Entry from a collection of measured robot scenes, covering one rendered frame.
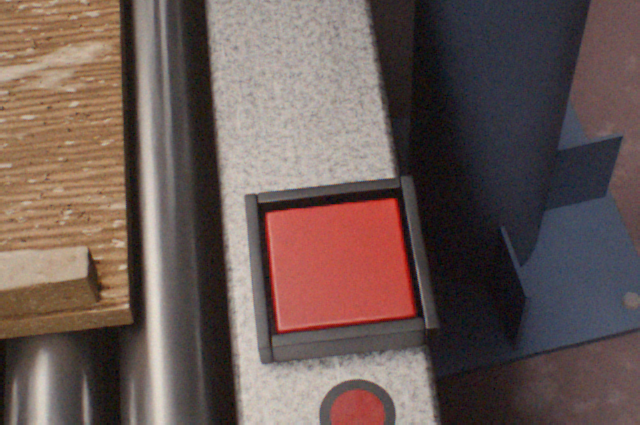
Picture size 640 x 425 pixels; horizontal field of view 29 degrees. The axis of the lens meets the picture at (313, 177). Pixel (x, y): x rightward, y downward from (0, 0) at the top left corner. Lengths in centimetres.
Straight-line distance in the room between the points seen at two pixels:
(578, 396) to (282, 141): 99
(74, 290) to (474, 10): 69
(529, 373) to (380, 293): 102
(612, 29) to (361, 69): 125
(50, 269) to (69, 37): 14
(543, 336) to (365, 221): 101
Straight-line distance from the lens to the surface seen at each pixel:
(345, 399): 52
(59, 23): 62
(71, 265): 51
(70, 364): 54
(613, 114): 175
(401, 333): 52
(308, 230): 55
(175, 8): 65
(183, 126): 60
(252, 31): 63
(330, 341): 52
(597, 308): 158
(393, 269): 54
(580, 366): 155
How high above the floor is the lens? 140
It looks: 57 degrees down
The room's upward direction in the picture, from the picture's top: 4 degrees counter-clockwise
